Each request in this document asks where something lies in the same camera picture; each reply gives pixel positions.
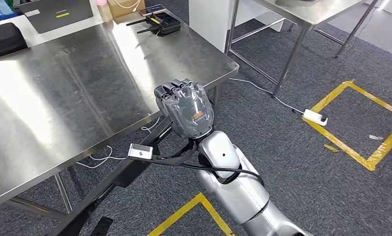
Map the long black plastic part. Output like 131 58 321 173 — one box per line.
46 116 174 236

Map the pink charging cable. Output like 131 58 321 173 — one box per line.
114 0 141 12

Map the black left camera bracket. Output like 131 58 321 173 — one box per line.
90 216 114 236

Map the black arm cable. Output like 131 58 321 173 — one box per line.
179 162 265 188

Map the large steel workbench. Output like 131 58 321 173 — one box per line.
0 9 240 222

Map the white power strip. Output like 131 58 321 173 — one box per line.
302 109 329 127

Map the grey laptop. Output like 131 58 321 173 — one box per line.
18 0 94 34

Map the black device with antennas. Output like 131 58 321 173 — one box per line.
126 12 181 35

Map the steel table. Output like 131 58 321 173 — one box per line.
224 0 381 98

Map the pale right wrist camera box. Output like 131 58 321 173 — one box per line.
128 144 154 160

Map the smartphone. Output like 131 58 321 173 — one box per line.
138 4 167 17

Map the cardboard box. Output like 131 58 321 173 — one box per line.
107 0 147 20

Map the black zip case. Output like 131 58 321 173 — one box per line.
0 22 29 61

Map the yellow floor tape square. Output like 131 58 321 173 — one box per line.
302 80 392 172
147 193 236 236

